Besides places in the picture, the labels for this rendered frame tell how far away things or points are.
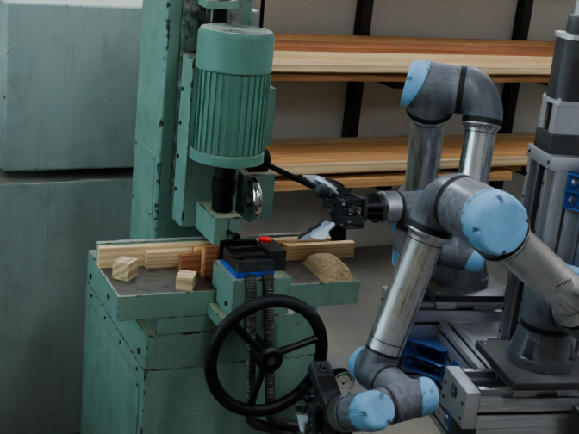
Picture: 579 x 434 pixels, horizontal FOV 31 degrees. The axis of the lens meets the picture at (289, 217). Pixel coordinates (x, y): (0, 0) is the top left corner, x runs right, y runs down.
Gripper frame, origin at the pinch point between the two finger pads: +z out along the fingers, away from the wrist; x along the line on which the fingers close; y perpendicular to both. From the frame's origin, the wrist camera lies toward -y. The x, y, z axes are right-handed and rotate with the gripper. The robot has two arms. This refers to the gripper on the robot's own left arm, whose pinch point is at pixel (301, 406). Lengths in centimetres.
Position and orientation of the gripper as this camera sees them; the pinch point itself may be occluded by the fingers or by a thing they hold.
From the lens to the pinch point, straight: 230.7
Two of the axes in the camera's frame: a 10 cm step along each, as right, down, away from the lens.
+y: 1.2, 9.8, -1.7
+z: -3.9, 2.1, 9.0
